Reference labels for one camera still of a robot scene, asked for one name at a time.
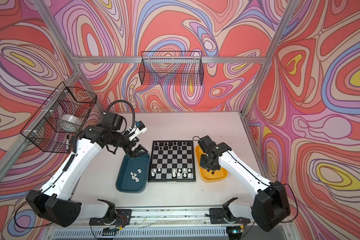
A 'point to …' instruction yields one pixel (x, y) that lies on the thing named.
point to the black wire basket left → (46, 132)
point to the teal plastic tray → (133, 174)
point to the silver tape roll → (71, 118)
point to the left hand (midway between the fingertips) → (142, 144)
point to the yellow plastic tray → (209, 175)
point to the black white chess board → (172, 161)
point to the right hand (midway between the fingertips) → (208, 169)
